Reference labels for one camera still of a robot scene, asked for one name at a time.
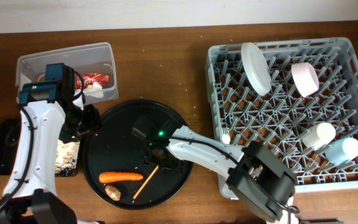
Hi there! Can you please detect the wooden chopstick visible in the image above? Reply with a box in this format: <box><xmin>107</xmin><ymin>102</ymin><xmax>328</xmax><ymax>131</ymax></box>
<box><xmin>133</xmin><ymin>165</ymin><xmax>159</xmax><ymax>200</ymax></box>

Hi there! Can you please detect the pile of food scraps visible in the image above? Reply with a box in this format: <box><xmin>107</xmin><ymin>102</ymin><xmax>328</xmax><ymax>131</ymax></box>
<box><xmin>55</xmin><ymin>140</ymin><xmax>80</xmax><ymax>177</ymax></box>

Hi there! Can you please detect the white napkin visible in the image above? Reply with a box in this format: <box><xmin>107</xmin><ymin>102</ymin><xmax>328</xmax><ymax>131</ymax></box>
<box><xmin>83</xmin><ymin>82</ymin><xmax>104</xmax><ymax>98</ymax></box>

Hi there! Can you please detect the red snack wrapper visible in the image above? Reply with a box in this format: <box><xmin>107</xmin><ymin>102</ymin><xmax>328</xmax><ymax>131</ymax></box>
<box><xmin>82</xmin><ymin>73</ymin><xmax>109</xmax><ymax>88</ymax></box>

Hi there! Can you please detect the orange carrot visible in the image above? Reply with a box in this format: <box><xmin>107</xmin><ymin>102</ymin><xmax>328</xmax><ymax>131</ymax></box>
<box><xmin>99</xmin><ymin>172</ymin><xmax>144</xmax><ymax>184</ymax></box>

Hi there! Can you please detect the white plastic fork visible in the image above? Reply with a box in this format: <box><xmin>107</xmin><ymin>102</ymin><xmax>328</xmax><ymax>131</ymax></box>
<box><xmin>222</xmin><ymin>128</ymin><xmax>231</xmax><ymax>144</ymax></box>

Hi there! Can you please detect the grey plate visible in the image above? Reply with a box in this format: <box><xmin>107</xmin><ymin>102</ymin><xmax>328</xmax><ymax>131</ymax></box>
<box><xmin>241</xmin><ymin>42</ymin><xmax>272</xmax><ymax>96</ymax></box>

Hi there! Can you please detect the small white cup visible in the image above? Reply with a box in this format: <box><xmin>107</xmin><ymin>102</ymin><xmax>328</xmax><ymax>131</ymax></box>
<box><xmin>301</xmin><ymin>123</ymin><xmax>336</xmax><ymax>151</ymax></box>

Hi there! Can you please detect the pink bowl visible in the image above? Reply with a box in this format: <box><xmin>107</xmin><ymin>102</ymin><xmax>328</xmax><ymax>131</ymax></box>
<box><xmin>291</xmin><ymin>62</ymin><xmax>319</xmax><ymax>97</ymax></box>

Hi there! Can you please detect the blue plastic cup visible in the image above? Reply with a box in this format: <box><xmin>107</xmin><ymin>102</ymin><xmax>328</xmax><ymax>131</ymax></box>
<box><xmin>325</xmin><ymin>138</ymin><xmax>358</xmax><ymax>166</ymax></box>

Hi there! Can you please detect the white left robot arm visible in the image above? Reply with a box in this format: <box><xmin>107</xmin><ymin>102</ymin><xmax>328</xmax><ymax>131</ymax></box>
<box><xmin>0</xmin><ymin>81</ymin><xmax>83</xmax><ymax>223</ymax></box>

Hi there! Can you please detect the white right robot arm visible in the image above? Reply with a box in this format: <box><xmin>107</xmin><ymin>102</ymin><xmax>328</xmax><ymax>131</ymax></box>
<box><xmin>132</xmin><ymin>116</ymin><xmax>300</xmax><ymax>223</ymax></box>

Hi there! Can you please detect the clear plastic waste bin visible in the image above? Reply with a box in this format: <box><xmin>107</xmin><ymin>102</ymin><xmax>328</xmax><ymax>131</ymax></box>
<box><xmin>16</xmin><ymin>42</ymin><xmax>119</xmax><ymax>105</ymax></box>

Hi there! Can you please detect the grey dishwasher rack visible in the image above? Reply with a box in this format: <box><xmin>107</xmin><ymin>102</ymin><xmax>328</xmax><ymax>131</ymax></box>
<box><xmin>204</xmin><ymin>37</ymin><xmax>358</xmax><ymax>193</ymax></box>

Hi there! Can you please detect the round black serving tray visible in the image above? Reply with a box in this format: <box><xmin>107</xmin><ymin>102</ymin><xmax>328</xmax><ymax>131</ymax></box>
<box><xmin>81</xmin><ymin>100</ymin><xmax>193</xmax><ymax>210</ymax></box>

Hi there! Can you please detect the brown mushroom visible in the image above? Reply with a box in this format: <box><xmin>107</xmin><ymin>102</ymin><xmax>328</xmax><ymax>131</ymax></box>
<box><xmin>105</xmin><ymin>185</ymin><xmax>121</xmax><ymax>201</ymax></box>

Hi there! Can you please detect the black rectangular tray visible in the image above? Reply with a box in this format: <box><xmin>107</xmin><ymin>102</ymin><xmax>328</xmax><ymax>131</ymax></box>
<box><xmin>0</xmin><ymin>119</ymin><xmax>21</xmax><ymax>176</ymax></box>

